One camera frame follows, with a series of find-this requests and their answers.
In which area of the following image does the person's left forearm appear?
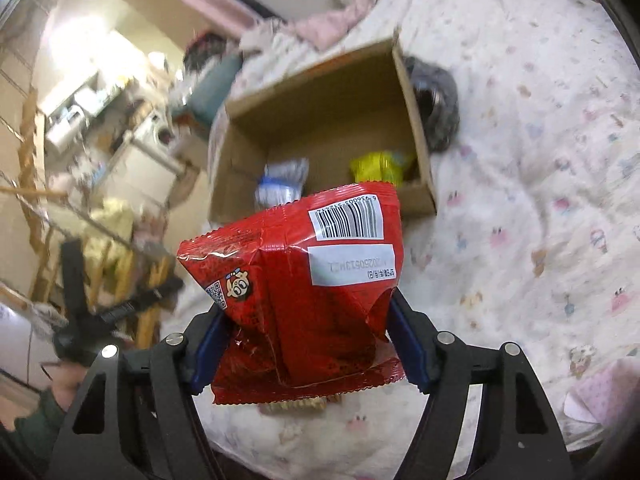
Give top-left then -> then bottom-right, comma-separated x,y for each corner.
0,389 -> 68,468

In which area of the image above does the cardboard box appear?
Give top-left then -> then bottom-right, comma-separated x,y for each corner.
207,40 -> 438,228

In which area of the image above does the dark grey fuzzy cloth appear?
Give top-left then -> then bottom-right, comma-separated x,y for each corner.
404,55 -> 461,153

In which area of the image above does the red snack packet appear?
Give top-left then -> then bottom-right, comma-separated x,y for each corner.
177,182 -> 407,406

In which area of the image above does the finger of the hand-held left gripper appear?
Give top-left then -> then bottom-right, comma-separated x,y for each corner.
60,239 -> 90,332
97,277 -> 185,325

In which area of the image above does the pink dotted packet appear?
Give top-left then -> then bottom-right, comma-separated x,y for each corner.
564,360 -> 640,441

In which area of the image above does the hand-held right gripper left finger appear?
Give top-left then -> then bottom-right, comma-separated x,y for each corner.
47,305 -> 236,480

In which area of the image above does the yellow snack packet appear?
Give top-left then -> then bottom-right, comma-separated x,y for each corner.
350,150 -> 416,188

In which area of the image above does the person's left hand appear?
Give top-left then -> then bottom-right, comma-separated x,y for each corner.
49,360 -> 90,413

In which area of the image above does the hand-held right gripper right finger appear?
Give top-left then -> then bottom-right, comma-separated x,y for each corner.
387,287 -> 573,480

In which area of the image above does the white printed bed sheet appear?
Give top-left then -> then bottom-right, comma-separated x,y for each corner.
160,0 -> 640,480

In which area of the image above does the pink blanket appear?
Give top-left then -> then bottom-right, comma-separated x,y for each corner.
292,0 -> 383,52

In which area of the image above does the blue and white snack packet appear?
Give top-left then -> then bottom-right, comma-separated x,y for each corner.
254,157 -> 310,211

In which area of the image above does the teal pillow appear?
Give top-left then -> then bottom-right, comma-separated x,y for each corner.
187,55 -> 247,128

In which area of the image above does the wooden rack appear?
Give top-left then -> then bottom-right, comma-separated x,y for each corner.
17,87 -> 53,303

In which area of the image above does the white washing machine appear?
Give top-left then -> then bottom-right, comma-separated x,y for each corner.
122,112 -> 187,203

